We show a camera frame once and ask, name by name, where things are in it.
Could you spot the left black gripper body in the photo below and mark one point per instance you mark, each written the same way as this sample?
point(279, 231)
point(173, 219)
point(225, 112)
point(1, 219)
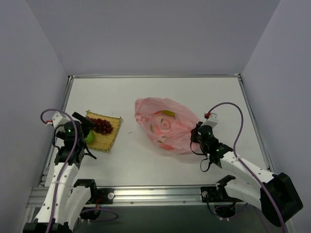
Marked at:
point(85, 124)

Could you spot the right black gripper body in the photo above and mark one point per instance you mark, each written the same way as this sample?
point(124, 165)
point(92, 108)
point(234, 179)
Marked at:
point(194, 133)

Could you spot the yellow green fake pear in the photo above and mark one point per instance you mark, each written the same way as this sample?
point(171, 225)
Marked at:
point(168, 113)

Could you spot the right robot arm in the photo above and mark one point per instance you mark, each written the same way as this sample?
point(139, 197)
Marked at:
point(274, 194)

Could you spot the pink plastic bag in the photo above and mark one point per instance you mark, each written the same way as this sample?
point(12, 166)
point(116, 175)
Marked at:
point(168, 133)

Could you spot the aluminium front rail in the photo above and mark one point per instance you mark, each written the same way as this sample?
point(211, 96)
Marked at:
point(156, 195)

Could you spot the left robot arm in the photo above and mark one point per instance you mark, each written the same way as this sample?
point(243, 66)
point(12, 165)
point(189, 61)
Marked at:
point(66, 195)

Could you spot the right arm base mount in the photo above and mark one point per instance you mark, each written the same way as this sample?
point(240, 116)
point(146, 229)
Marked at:
point(219, 203)

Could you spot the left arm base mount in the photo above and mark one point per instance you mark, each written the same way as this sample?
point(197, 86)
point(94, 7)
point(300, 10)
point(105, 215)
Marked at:
point(93, 210)

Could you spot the red fake grapes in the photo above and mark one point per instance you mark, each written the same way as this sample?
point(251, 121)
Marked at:
point(101, 126)

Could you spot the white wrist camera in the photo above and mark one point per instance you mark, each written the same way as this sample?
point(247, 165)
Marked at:
point(57, 119)
point(211, 119)

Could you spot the yellow bamboo mat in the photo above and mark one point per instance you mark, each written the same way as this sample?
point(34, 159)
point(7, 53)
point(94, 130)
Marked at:
point(104, 142)

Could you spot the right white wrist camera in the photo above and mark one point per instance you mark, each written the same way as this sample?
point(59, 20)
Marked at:
point(211, 119)

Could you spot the green fake fruit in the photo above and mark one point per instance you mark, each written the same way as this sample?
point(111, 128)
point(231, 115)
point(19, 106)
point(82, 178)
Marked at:
point(90, 137)

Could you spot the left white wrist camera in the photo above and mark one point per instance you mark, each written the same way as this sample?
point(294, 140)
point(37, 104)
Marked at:
point(57, 119)

